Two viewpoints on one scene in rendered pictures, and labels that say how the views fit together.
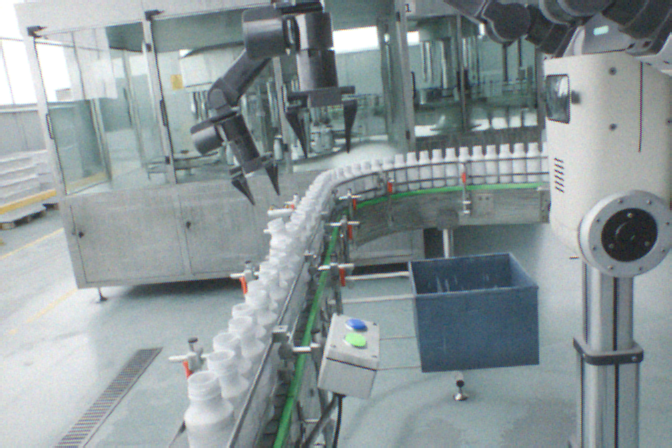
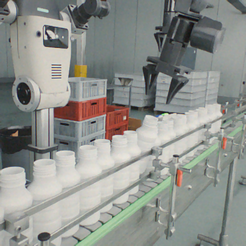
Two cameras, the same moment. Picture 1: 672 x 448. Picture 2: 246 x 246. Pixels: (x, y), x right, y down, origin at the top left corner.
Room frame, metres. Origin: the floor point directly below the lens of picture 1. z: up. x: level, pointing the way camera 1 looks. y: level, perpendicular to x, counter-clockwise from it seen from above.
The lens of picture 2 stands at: (2.09, 0.42, 1.35)
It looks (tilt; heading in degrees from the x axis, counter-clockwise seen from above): 12 degrees down; 207
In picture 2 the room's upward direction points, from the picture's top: 3 degrees clockwise
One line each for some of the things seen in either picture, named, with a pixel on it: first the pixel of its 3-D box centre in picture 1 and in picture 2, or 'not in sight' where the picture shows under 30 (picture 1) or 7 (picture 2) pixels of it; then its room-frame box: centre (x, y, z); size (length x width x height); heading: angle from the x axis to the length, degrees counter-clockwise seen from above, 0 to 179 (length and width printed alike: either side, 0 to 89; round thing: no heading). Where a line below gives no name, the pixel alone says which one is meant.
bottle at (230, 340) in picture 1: (234, 390); (206, 125); (0.78, 0.16, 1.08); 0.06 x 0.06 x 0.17
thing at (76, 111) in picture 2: not in sight; (79, 106); (-0.77, -1.65, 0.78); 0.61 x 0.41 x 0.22; 1
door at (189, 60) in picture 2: not in sight; (181, 71); (-9.12, -2.92, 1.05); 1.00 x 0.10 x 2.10; 85
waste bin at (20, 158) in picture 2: not in sight; (23, 162); (0.10, -1.68, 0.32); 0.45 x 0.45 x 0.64
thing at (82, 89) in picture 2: not in sight; (79, 88); (-0.76, -1.65, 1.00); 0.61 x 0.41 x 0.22; 2
